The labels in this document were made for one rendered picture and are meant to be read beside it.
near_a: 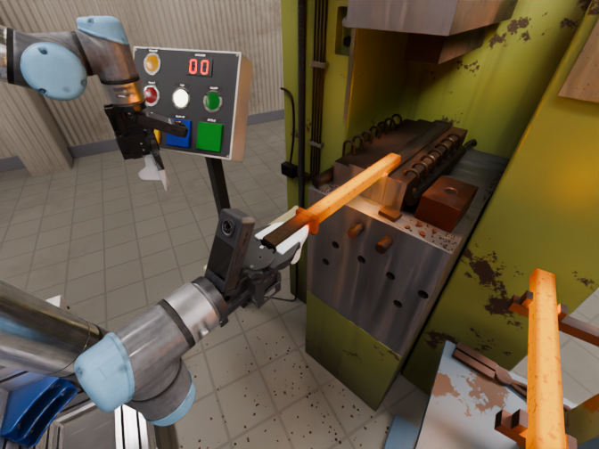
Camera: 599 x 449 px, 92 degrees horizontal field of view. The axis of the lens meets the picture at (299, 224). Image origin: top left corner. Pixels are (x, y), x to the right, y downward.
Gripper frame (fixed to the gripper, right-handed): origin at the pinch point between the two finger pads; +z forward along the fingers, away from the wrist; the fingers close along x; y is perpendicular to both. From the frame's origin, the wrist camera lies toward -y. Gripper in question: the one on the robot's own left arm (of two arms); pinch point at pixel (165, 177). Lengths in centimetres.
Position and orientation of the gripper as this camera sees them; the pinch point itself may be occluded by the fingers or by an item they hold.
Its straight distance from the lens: 86.3
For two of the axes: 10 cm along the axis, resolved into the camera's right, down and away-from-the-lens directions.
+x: 4.8, 5.6, -6.8
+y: -8.8, 3.0, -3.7
